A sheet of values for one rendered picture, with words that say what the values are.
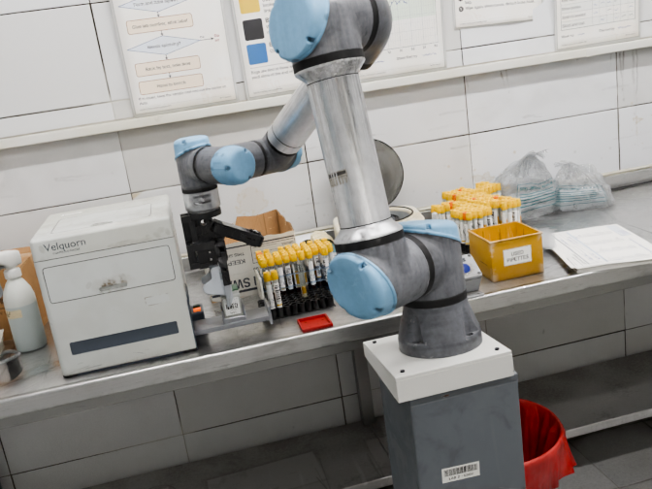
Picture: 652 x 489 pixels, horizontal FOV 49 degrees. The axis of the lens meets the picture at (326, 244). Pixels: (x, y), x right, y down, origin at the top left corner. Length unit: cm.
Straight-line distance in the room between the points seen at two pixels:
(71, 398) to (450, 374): 78
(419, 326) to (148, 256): 58
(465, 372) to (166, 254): 65
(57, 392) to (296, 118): 73
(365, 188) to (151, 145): 108
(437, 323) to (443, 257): 12
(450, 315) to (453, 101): 113
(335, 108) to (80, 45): 111
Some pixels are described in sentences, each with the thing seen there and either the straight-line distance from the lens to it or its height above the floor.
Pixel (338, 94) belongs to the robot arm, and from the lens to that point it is 113.
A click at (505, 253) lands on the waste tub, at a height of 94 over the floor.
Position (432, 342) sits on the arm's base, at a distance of 126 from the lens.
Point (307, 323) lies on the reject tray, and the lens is 160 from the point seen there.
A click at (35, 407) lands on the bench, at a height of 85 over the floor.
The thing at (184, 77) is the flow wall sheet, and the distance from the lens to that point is 209.
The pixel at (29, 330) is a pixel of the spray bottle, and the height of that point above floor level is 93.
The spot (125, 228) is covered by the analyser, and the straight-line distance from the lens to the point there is 150.
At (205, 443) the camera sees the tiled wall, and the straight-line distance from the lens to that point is 240.
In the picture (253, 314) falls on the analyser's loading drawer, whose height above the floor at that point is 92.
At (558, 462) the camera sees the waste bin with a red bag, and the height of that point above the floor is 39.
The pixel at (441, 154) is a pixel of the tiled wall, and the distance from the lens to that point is 228.
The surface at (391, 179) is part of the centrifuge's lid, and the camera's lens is 215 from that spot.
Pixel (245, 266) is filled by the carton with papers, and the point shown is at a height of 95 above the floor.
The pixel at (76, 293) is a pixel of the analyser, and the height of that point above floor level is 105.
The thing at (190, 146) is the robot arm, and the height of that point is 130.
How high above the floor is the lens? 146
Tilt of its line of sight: 15 degrees down
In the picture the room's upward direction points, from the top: 8 degrees counter-clockwise
